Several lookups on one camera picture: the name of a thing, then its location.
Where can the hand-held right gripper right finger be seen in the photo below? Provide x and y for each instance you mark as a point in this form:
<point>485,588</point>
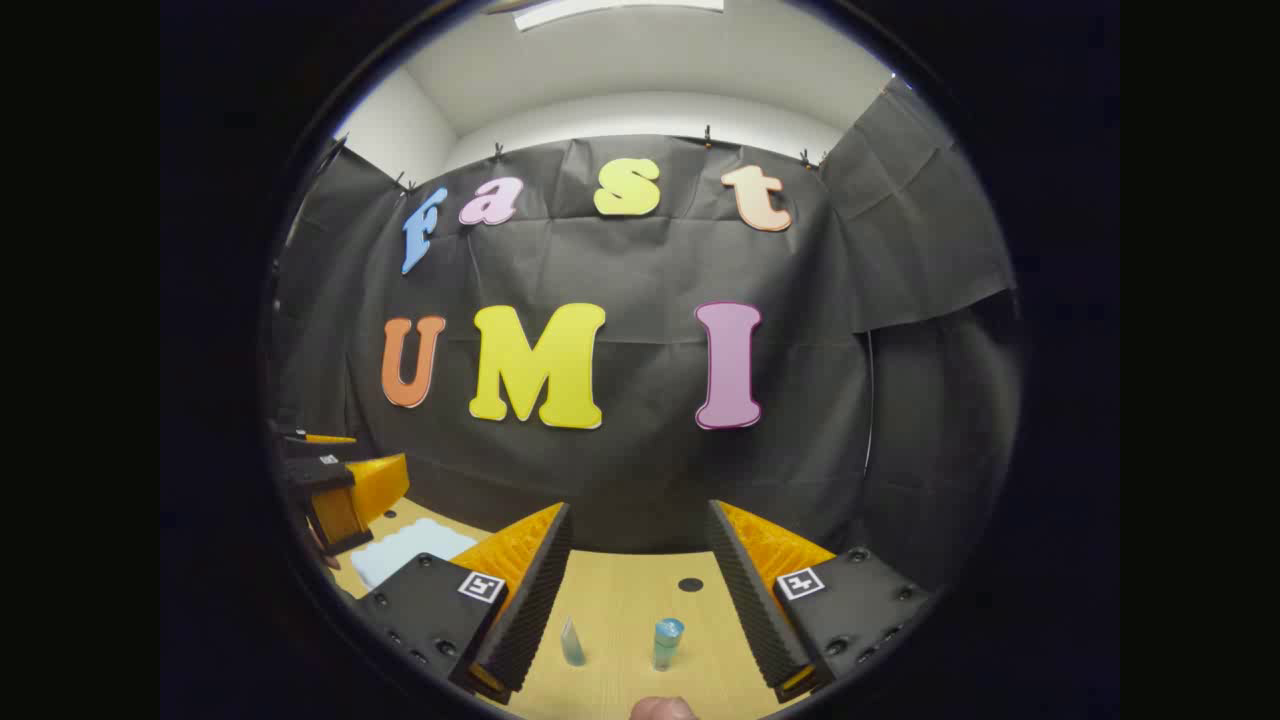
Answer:
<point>745,590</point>

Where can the light blue suitcase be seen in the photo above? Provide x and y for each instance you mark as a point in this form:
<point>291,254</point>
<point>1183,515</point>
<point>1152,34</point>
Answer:
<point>410,550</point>

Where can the black backdrop cloth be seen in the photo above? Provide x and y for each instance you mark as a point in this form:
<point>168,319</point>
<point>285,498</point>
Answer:
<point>650,470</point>

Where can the white and blue cream tube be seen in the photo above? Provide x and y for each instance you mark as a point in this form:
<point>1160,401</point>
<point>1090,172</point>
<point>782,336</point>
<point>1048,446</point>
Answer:
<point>572,645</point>

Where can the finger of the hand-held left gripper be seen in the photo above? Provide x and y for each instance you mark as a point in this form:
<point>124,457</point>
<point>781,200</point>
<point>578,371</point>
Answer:
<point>305,439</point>
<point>318,470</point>

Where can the ceiling light panel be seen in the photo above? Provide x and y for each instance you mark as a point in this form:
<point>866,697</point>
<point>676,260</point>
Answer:
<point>620,10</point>

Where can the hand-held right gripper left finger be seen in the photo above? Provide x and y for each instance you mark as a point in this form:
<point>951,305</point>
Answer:
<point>535,600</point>

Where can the blue skin care bottle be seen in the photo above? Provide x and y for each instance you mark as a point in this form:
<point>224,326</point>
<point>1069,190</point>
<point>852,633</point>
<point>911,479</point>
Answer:
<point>667,640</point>

